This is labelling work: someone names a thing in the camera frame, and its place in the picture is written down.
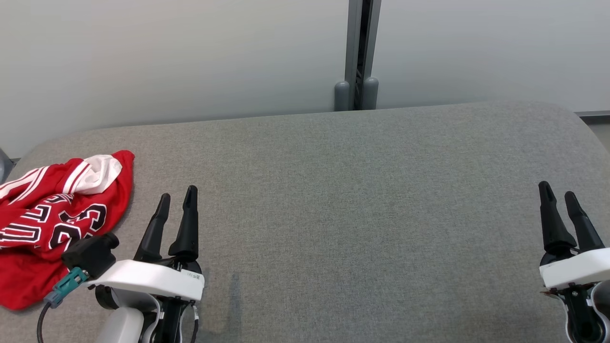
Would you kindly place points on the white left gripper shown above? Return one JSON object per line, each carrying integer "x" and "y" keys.
{"x": 152, "y": 281}

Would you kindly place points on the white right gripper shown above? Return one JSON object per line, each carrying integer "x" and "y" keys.
{"x": 576, "y": 269}

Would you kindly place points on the red shorts white waistband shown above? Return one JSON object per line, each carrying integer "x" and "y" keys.
{"x": 102, "y": 174}

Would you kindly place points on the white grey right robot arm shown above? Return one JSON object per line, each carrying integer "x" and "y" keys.
{"x": 604, "y": 300}

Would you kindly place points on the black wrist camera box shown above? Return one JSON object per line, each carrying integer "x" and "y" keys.
{"x": 90, "y": 255}

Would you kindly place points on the grey metal partition post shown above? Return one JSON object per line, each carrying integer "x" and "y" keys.
{"x": 360, "y": 47}

